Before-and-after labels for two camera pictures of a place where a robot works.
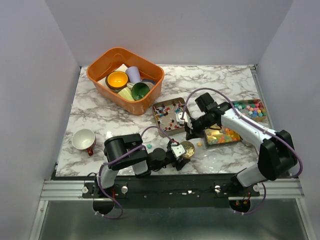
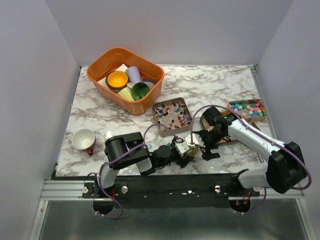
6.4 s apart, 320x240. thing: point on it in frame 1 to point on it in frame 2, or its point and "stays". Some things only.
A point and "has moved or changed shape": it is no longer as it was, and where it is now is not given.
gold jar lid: (189, 149) has moved or changed shape
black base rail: (204, 192) stays
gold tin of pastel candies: (253, 109) stays
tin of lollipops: (165, 114) stays
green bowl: (139, 90) stays
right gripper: (189, 136) to (207, 155)
